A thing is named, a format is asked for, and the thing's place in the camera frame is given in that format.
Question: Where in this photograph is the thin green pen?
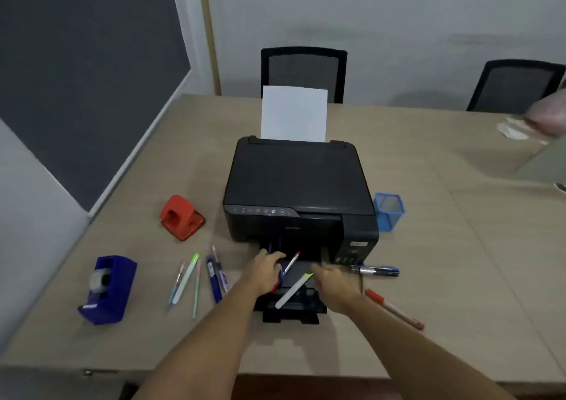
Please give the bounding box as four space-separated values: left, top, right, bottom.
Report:
192 258 202 319

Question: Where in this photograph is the wooden door frame strip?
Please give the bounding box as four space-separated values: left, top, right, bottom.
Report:
196 0 222 96

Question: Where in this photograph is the person's right forearm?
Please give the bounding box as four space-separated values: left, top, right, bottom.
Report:
329 296 517 400

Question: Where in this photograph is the black printer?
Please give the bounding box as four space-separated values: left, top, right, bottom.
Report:
222 135 380 325

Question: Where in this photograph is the dark grey notice board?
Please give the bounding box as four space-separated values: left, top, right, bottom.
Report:
0 0 192 213

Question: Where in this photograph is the black mesh office chair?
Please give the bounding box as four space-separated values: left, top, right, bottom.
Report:
466 59 566 114
260 47 348 104

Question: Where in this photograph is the red hole punch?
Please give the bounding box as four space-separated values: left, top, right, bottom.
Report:
159 194 207 242

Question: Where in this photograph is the clear purple pen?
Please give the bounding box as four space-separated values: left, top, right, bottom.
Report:
211 245 229 294

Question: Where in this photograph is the blue mesh pen holder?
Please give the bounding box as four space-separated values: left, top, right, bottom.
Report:
373 192 406 232

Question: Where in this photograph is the crumpled white paper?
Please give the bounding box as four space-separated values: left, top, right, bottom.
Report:
496 116 532 141

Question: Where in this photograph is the blue tape dispenser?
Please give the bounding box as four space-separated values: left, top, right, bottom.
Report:
77 255 138 326

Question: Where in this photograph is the grey flat sheet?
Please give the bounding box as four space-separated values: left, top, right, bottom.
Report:
514 138 566 189

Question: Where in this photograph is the white highlighter yellow cap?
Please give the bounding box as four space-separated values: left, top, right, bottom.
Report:
274 272 314 310

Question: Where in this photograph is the dark blue pen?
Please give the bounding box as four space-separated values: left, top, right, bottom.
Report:
205 256 223 304

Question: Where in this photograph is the red capped pen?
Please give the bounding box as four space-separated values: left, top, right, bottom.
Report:
271 251 301 293

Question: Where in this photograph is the white paper sheet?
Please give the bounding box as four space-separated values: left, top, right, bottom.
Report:
260 86 329 143

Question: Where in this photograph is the person's right hand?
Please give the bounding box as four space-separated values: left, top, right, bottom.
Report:
311 265 363 316

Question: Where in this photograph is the person's left forearm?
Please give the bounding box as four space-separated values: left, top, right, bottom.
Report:
132 280 267 400

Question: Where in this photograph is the red and white pen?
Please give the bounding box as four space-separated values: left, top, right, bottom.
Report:
364 288 426 331

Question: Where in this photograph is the person's left hand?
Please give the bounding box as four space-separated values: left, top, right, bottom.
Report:
241 249 287 297

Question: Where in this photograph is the black and blue marker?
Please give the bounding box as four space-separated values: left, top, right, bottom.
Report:
350 264 400 278

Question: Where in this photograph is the thin light blue pen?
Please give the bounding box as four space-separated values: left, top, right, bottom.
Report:
167 261 186 306

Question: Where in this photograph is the white highlighter green cap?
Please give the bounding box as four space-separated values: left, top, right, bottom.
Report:
171 253 200 305

